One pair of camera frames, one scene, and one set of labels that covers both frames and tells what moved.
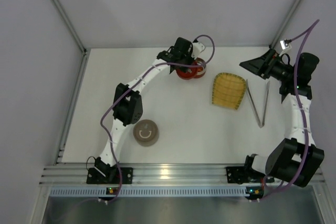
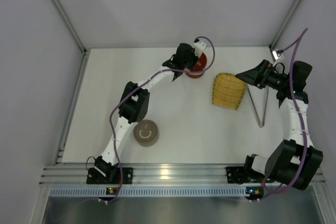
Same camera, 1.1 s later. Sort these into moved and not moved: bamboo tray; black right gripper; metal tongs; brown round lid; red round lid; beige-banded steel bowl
Moved: black right gripper; red round lid
Not moved: metal tongs; beige-banded steel bowl; bamboo tray; brown round lid
